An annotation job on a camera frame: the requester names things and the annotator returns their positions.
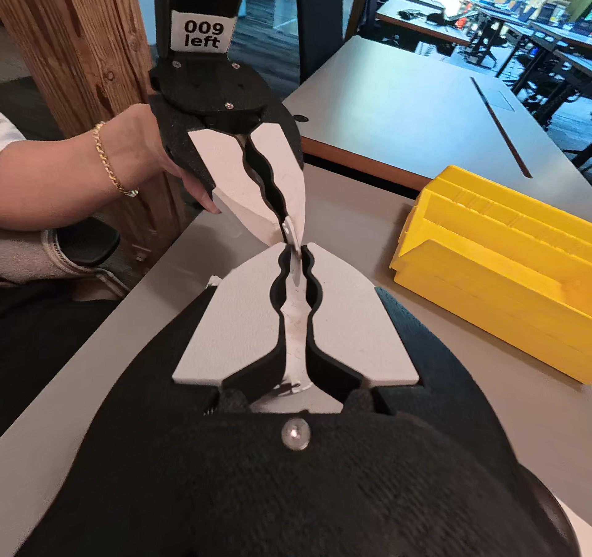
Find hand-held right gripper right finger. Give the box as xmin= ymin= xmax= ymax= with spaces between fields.
xmin=302 ymin=242 xmax=421 ymax=404

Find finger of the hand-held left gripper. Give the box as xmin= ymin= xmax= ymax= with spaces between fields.
xmin=187 ymin=128 xmax=288 ymax=247
xmin=252 ymin=122 xmax=307 ymax=247

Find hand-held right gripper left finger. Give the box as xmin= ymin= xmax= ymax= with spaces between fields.
xmin=172 ymin=242 xmax=291 ymax=404

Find partly built puzzle ball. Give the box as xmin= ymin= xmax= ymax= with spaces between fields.
xmin=277 ymin=289 xmax=316 ymax=397

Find person's left forearm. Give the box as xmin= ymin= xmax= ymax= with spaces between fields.
xmin=0 ymin=124 xmax=125 ymax=232

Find person's left hand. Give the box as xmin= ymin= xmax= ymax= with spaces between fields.
xmin=99 ymin=102 xmax=223 ymax=215

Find grey desk with wood edge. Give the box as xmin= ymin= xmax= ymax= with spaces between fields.
xmin=283 ymin=35 xmax=592 ymax=206

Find black pillar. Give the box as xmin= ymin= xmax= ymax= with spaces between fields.
xmin=296 ymin=0 xmax=348 ymax=84

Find yellow plastic bin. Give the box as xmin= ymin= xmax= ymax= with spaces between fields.
xmin=389 ymin=164 xmax=592 ymax=384

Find black-legged work table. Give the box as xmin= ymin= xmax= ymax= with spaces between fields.
xmin=376 ymin=0 xmax=472 ymax=64

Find person's black pants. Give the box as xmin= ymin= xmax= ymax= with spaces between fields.
xmin=0 ymin=279 xmax=122 ymax=434

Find person's white shirt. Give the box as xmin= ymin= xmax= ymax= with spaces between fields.
xmin=0 ymin=112 xmax=27 ymax=151

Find grey jacket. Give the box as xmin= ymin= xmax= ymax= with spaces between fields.
xmin=0 ymin=227 xmax=131 ymax=302

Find gold chain bracelet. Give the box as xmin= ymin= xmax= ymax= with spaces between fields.
xmin=92 ymin=121 xmax=139 ymax=197

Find wooden post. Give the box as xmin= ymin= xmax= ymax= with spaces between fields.
xmin=0 ymin=0 xmax=192 ymax=261

